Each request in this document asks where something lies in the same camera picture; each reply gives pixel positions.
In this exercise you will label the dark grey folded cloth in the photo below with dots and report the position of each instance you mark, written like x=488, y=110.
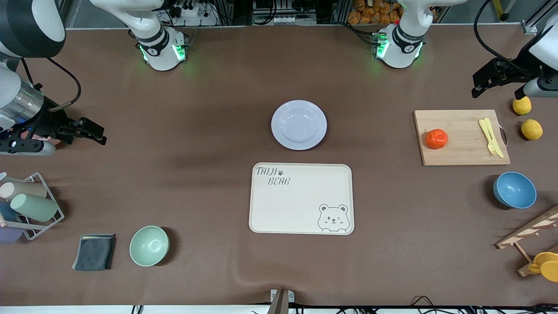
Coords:
x=93, y=253

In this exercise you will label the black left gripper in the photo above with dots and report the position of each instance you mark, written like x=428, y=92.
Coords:
x=519, y=70

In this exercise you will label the purple cup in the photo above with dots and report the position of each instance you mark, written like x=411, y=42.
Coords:
x=8, y=235

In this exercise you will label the pale lilac round plate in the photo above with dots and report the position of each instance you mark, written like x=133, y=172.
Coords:
x=299, y=125

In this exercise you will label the bamboo cutting board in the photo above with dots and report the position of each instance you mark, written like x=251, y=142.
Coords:
x=462, y=148

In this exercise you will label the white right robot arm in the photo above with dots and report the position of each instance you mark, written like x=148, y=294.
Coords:
x=161, y=48

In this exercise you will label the beige cup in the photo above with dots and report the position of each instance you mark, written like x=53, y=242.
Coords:
x=26, y=189

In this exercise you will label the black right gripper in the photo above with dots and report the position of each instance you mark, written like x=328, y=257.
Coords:
x=49, y=120

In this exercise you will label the yellow lemon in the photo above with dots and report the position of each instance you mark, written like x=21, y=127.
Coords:
x=522, y=106
x=532, y=129

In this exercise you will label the mint green cup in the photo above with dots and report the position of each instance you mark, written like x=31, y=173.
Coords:
x=35, y=207

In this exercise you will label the wooden peg rack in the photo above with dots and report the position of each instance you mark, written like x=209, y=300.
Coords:
x=523, y=231

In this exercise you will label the yellow plastic fork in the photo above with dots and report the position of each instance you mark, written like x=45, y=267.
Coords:
x=485, y=131

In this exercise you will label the blue cup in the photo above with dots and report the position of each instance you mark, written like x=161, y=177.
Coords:
x=6, y=212

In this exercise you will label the white socket bar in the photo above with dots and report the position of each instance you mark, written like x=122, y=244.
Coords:
x=294, y=20

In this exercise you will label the blue bowl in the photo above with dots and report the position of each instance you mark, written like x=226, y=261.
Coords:
x=515, y=190

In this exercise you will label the mint green bowl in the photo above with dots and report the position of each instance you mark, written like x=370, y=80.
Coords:
x=149, y=246

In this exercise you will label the metal table edge bracket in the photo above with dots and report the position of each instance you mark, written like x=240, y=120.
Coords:
x=280, y=301

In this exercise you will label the orange mandarin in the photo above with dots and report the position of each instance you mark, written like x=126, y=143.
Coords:
x=437, y=139

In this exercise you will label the white power strip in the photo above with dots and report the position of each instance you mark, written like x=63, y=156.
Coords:
x=196, y=17

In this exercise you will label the cream bear print tray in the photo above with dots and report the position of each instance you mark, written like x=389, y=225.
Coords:
x=301, y=205

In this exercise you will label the pile of orange round items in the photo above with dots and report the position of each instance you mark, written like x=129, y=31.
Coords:
x=375, y=13

